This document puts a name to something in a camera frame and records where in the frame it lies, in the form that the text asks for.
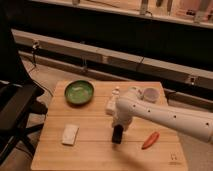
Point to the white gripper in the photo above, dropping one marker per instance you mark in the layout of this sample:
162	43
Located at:
123	123

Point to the wooden table board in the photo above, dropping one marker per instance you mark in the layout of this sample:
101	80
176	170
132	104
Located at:
93	149

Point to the white paper cup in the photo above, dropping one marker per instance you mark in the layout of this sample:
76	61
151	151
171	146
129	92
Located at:
150	95

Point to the white sponge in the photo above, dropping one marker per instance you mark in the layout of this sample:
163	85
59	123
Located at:
69	134

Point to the black eraser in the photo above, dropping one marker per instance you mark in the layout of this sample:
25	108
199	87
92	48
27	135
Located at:
117	134

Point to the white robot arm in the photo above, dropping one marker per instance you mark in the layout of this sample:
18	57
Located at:
197	124

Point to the orange carrot toy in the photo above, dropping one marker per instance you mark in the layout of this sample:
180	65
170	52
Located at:
151	140

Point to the black office chair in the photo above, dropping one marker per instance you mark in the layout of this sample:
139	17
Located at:
18	97

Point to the white glue bottle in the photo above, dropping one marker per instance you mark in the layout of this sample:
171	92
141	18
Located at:
110	106

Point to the green bowl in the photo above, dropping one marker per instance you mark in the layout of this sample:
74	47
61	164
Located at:
79	92

